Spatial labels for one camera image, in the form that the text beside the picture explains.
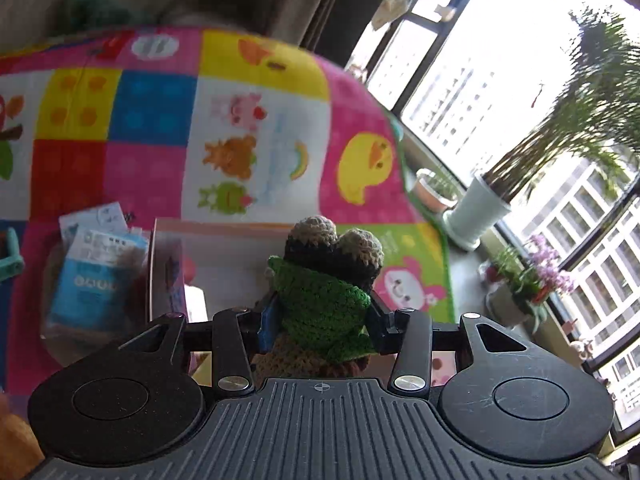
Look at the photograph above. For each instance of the teal plastic hand crank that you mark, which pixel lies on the teal plastic hand crank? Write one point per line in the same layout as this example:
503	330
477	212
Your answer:
11	261

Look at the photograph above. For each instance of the teal knitted cloth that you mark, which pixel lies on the teal knitted cloth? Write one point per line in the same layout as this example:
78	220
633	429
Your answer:
75	16

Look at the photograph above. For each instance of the small terracotta plant pot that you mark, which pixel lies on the small terracotta plant pot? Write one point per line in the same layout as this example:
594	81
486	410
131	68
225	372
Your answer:
434	192

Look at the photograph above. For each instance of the green crochet doll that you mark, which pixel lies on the green crochet doll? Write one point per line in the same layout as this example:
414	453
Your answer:
323	284

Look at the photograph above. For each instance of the blue white tissue pack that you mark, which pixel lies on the blue white tissue pack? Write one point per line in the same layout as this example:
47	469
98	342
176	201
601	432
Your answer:
94	282

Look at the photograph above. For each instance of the white paper card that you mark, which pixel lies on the white paper card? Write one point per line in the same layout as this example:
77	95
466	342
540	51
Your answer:
105	218

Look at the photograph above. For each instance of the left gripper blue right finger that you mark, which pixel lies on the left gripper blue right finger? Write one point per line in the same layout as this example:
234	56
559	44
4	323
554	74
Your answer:
381	326

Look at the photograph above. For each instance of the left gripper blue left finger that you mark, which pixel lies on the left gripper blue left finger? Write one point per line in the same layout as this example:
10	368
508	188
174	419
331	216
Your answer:
270	324

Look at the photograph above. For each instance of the pink cardboard box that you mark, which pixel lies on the pink cardboard box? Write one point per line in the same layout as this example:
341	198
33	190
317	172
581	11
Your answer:
202	269

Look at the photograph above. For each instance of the colourful cartoon play mat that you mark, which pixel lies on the colourful cartoon play mat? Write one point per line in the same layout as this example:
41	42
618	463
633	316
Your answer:
202	125

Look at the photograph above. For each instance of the tall potted palm plant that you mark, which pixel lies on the tall potted palm plant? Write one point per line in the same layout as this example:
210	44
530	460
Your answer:
595	117

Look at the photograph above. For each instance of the pink orchid pot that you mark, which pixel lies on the pink orchid pot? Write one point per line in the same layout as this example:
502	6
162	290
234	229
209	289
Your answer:
521	286

